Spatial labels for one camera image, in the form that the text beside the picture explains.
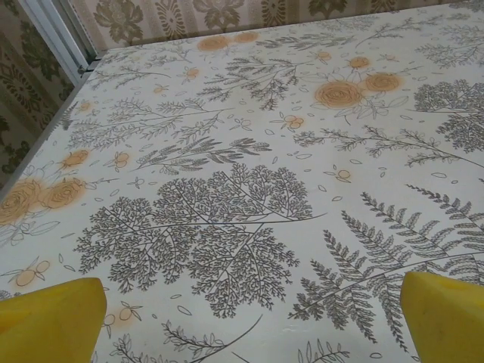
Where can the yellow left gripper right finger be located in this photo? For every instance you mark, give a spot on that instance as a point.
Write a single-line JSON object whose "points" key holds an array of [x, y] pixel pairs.
{"points": [[450, 325]]}

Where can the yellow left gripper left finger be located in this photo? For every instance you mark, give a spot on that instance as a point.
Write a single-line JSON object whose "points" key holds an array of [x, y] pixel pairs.
{"points": [[49, 325]]}

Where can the floral patterned tablecloth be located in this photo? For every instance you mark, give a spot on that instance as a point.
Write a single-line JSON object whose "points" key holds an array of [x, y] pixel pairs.
{"points": [[242, 170]]}

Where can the aluminium frame post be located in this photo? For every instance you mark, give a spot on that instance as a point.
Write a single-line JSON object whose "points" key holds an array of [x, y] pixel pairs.
{"points": [[56, 30]]}

